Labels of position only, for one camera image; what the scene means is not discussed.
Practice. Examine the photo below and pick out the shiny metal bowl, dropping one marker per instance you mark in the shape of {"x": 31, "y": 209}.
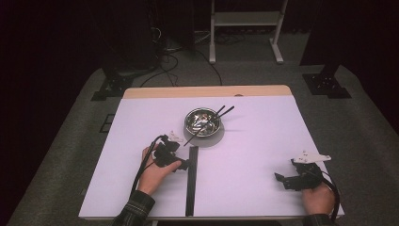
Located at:
{"x": 202, "y": 122}

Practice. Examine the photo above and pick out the person's left hand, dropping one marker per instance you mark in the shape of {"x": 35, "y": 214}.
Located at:
{"x": 153, "y": 175}

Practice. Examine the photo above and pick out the white metal stand frame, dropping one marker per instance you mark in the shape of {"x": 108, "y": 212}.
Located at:
{"x": 244, "y": 19}

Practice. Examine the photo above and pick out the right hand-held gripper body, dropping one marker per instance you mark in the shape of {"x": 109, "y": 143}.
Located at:
{"x": 309, "y": 179}

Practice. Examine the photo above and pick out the dark cabinet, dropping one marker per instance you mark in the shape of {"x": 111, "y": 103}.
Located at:
{"x": 131, "y": 34}

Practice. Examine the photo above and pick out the white table sheet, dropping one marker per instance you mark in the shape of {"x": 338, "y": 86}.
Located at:
{"x": 244, "y": 175}

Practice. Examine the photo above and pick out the grey round coaster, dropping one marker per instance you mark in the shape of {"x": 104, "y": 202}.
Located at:
{"x": 205, "y": 142}

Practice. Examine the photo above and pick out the long black strip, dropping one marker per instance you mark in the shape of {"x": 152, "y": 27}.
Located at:
{"x": 191, "y": 182}

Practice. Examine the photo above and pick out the black square floor frame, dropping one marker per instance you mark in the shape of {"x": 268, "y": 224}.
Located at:
{"x": 107, "y": 123}

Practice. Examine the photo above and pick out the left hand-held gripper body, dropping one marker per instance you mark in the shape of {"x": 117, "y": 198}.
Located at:
{"x": 164, "y": 153}

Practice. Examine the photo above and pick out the person's right hand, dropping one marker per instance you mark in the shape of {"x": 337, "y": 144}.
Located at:
{"x": 318, "y": 199}

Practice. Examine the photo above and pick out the black stand base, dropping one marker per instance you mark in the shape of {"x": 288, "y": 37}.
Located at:
{"x": 111, "y": 86}
{"x": 326, "y": 84}

